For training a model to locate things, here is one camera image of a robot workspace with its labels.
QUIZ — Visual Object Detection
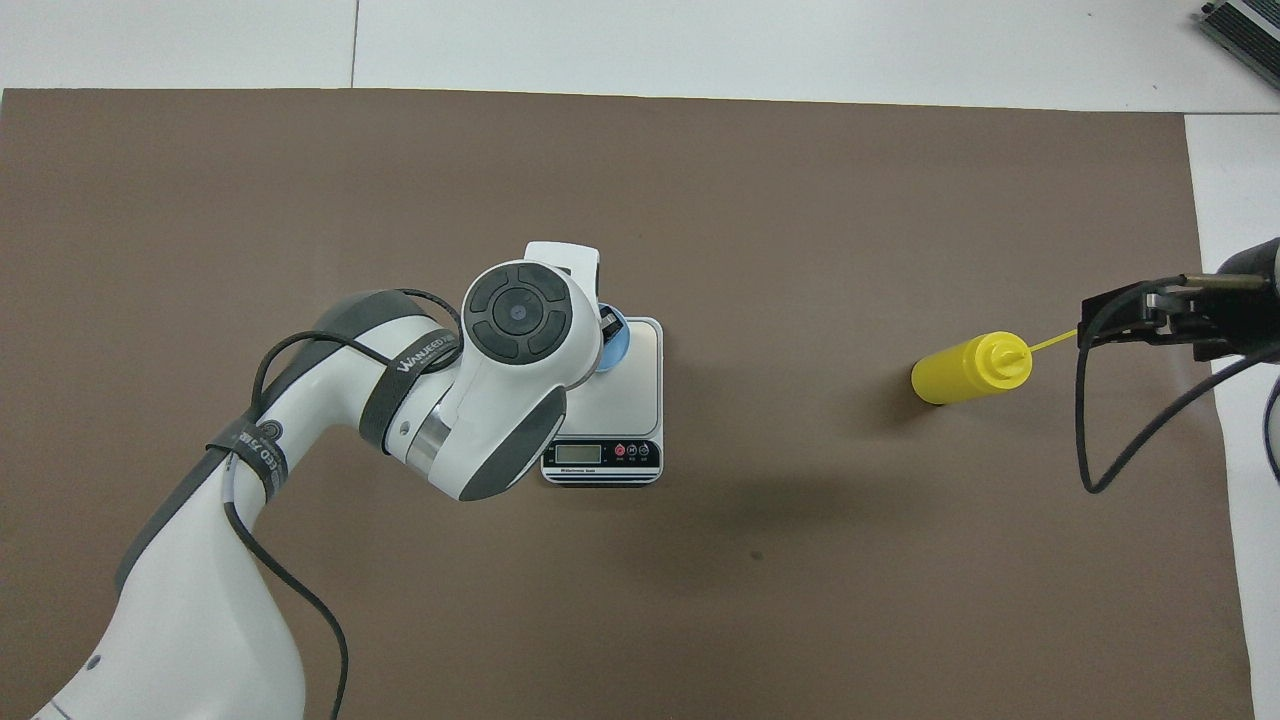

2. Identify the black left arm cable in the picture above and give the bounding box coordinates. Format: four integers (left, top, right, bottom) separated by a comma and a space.
223, 288, 463, 720

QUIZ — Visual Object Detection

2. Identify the yellow squeeze bottle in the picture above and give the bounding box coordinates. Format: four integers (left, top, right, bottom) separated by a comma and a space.
910, 328, 1083, 406

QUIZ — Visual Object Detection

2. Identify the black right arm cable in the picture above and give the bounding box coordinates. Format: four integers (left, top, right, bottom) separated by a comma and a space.
1075, 272, 1280, 492

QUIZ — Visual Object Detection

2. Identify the grey ribbed metal device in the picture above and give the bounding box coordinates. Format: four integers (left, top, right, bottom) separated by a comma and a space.
1199, 0, 1280, 67

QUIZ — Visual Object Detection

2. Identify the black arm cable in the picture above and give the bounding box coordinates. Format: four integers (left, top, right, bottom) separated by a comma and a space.
223, 288, 463, 720
1075, 272, 1280, 492

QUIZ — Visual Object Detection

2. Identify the silver digital kitchen scale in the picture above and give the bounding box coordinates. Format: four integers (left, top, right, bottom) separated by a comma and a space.
541, 316, 665, 487

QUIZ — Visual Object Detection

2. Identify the brown table mat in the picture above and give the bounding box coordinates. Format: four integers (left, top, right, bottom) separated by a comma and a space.
0, 87, 1256, 720

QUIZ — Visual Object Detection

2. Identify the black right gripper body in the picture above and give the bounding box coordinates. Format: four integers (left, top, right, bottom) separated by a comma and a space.
1193, 236, 1280, 359

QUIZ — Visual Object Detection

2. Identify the light blue plastic cup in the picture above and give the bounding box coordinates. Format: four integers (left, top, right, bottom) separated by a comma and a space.
596, 305, 632, 374

